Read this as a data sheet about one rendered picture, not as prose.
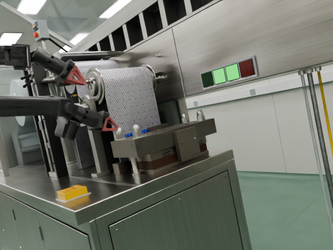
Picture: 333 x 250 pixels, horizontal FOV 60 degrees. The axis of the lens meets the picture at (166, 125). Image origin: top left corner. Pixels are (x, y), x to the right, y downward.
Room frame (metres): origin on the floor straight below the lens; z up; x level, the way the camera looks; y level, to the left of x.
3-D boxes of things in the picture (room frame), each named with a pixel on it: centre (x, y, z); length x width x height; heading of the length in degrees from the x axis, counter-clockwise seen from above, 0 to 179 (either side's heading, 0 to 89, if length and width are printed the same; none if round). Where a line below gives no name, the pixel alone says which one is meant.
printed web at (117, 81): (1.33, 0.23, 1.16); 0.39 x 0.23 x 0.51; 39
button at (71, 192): (0.87, 0.33, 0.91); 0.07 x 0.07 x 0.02; 39
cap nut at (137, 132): (0.97, 0.10, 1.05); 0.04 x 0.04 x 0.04
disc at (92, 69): (1.15, 0.25, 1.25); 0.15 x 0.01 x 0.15; 39
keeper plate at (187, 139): (1.05, -0.06, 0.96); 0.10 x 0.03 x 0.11; 129
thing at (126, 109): (1.18, 0.12, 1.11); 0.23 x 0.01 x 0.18; 129
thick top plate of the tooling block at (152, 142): (1.11, 0.01, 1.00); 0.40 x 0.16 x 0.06; 129
